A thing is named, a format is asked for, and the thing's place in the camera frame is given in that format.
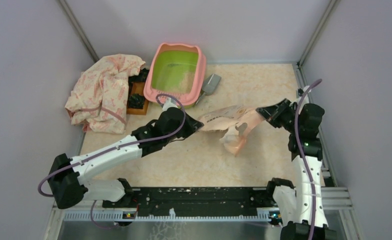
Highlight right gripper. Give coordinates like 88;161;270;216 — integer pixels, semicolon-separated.
256;98;301;134

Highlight pink cat litter bag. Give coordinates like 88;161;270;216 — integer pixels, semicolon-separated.
197;105;265;156

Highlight pink and green litter box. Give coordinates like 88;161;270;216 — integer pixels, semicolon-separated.
143;42;207;108

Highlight metal litter scoop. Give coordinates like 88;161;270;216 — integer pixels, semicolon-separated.
194;74;222;106

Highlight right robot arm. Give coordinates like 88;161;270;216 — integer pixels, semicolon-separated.
256;99;338;240

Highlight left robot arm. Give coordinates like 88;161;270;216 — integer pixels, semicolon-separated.
45;107;204;209

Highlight beige litter pellets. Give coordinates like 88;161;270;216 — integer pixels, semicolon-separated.
169;71;195;94

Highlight dark plant in tray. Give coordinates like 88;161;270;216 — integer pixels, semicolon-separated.
127;93;146;109
128;68;150;84

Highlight orange wooden tray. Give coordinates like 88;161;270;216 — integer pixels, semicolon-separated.
126;68;149;116

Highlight pink floral cloth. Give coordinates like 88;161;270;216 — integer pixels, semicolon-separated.
64;54;146;134

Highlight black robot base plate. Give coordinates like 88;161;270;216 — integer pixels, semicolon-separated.
102;187;277;217

